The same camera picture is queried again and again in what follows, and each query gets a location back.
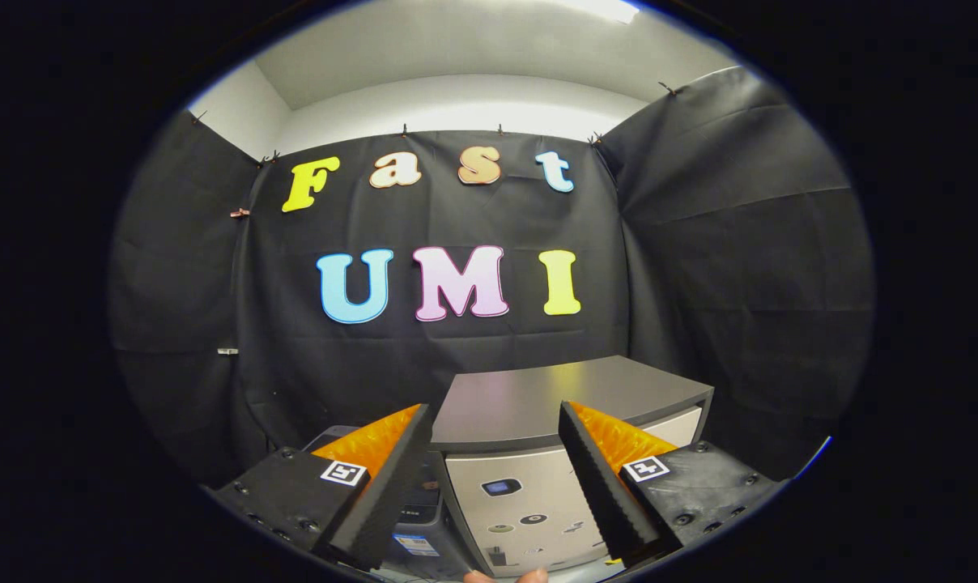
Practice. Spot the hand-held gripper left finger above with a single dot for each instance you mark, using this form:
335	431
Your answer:
392	486

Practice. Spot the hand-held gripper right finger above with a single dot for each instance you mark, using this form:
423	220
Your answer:
598	486

